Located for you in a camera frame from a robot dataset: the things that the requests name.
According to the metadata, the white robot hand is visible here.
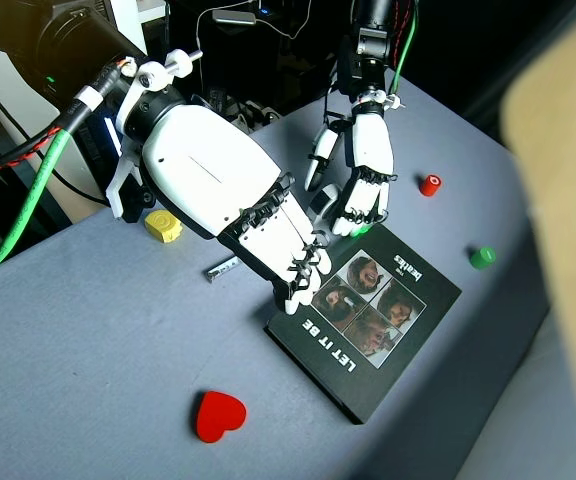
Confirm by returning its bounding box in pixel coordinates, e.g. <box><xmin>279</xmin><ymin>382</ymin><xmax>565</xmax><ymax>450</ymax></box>
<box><xmin>139</xmin><ymin>102</ymin><xmax>334</xmax><ymax>316</ymax></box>
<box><xmin>303</xmin><ymin>110</ymin><xmax>399</xmax><ymax>237</ymax></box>

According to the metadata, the grey and black tape measure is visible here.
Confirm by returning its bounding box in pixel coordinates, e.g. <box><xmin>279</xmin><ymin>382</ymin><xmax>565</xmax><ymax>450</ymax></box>
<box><xmin>205</xmin><ymin>182</ymin><xmax>343</xmax><ymax>284</ymax></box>

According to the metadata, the black Let It Be album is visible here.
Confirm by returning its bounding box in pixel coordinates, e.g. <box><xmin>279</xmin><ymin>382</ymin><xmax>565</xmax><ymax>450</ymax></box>
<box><xmin>263</xmin><ymin>223</ymin><xmax>463</xmax><ymax>425</ymax></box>

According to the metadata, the red cylinder block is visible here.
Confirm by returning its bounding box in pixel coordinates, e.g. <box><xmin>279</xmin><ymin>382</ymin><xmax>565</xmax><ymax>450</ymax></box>
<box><xmin>418</xmin><ymin>173</ymin><xmax>443</xmax><ymax>198</ymax></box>

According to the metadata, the white power strip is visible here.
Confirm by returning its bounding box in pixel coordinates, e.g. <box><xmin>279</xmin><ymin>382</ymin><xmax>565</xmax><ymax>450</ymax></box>
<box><xmin>217</xmin><ymin>99</ymin><xmax>284</xmax><ymax>134</ymax></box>

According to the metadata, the grey flat device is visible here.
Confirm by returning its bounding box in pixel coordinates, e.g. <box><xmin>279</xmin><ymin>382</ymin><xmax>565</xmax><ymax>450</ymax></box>
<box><xmin>211</xmin><ymin>8</ymin><xmax>258</xmax><ymax>26</ymax></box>

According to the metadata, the green cylinder block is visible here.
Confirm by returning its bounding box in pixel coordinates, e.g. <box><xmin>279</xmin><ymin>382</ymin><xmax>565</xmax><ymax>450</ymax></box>
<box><xmin>469</xmin><ymin>245</ymin><xmax>498</xmax><ymax>271</ymax></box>

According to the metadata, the grey table cloth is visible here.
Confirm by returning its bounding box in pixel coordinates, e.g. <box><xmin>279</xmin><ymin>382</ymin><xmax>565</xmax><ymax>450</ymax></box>
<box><xmin>0</xmin><ymin>67</ymin><xmax>554</xmax><ymax>480</ymax></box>

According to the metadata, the blurred beige panel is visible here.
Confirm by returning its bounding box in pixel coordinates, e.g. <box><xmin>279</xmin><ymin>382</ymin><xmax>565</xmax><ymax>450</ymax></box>
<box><xmin>501</xmin><ymin>0</ymin><xmax>576</xmax><ymax>480</ymax></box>

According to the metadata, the red heart block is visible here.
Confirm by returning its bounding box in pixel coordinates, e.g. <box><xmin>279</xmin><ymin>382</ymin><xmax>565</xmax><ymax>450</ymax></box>
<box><xmin>195</xmin><ymin>390</ymin><xmax>248</xmax><ymax>444</ymax></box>

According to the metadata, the thin white cable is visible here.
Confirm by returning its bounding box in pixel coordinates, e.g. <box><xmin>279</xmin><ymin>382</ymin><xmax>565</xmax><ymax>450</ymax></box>
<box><xmin>195</xmin><ymin>0</ymin><xmax>314</xmax><ymax>94</ymax></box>

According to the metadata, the black taped arm cable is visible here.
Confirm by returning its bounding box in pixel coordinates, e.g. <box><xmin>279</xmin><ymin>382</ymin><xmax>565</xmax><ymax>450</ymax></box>
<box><xmin>0</xmin><ymin>57</ymin><xmax>137</xmax><ymax>176</ymax></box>

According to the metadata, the thick green cable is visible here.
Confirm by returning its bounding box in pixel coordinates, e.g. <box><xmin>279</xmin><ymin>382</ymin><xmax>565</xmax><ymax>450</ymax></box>
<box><xmin>0</xmin><ymin>130</ymin><xmax>72</xmax><ymax>284</ymax></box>

